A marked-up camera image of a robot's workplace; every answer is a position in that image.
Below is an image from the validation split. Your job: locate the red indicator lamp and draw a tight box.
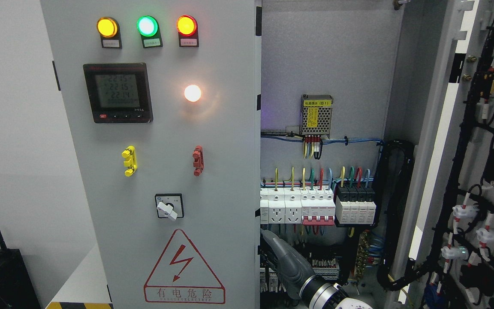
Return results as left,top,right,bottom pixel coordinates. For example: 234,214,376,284
176,15,198,36

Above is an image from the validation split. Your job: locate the green indicator lamp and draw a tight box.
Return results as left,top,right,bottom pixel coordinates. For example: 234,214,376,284
136,15,159,37

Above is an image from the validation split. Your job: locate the metal mesh power supply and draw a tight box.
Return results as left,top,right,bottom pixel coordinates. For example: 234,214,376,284
300,94,333,136

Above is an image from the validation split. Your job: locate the grey robot hand second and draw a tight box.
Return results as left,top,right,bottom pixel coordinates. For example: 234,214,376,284
260,230,315,300

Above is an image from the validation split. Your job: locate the grey cabinet door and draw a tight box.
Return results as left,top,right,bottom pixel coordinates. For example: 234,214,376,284
41,0,260,309
384,0,494,309

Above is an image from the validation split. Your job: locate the lower relay terminal row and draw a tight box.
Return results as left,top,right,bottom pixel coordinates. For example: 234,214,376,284
259,244,339,293

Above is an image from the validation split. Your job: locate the brass ground terminal bar right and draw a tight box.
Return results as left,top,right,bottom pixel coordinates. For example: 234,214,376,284
353,230,370,283

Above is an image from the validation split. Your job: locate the white socket breaker row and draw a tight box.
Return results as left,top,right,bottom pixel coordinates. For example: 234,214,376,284
259,188,302,224

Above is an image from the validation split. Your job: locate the black right cable loom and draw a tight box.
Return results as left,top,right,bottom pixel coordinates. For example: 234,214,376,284
375,139,432,292

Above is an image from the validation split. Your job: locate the yellow indicator lamp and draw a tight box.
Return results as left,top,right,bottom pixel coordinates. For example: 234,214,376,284
96,16,118,38

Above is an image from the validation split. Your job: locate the yellow terminal post block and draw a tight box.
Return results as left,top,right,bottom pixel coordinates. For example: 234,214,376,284
121,145,138,177

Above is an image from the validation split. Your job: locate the black box on left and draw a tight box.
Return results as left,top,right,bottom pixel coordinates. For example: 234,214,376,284
0,231,40,309

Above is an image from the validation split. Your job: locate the red handle circuit breaker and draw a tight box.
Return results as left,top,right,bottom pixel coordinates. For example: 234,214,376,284
301,189,335,226

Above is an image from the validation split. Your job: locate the white rotary selector switch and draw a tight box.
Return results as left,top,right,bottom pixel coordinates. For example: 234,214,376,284
154,193,184,221

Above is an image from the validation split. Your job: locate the black white surge protector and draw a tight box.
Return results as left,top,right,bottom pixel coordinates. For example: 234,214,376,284
335,185,377,225

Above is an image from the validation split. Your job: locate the red terminal post block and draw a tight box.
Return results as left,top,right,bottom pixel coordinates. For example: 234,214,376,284
192,145,204,176

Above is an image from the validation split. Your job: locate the black digital power meter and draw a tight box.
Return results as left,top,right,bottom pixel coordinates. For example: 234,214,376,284
84,63,153,124

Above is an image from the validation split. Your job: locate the white glowing indicator lamp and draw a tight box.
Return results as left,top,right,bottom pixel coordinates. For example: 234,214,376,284
184,85,202,103

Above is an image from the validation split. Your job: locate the red electric hazard warning sticker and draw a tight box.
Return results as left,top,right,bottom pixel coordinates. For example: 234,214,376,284
144,229,226,304

